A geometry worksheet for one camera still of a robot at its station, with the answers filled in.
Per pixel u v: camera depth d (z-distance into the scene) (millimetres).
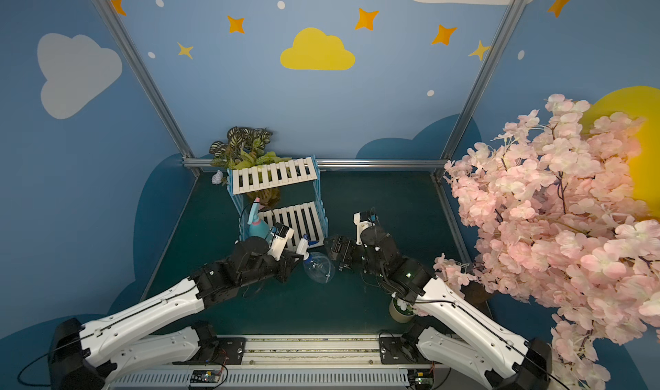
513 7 730
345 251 626
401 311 720
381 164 1789
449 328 477
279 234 639
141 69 849
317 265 781
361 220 662
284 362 735
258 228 872
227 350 742
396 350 748
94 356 399
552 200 540
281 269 641
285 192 1082
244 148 1013
